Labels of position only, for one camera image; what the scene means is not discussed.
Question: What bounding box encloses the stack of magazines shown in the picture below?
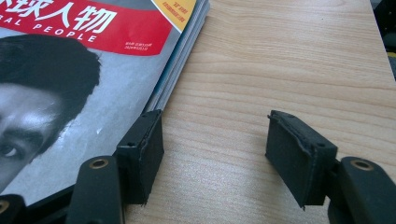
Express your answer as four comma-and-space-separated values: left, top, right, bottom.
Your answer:
143, 0, 211, 114

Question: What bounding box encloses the magazine with red banner cover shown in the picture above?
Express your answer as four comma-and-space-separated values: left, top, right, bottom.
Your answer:
0, 0, 198, 208

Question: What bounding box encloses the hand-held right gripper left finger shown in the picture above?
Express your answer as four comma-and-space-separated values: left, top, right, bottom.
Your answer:
114, 108, 165, 206

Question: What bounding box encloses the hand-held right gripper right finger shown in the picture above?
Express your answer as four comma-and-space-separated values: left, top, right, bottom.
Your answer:
264, 109, 339, 209

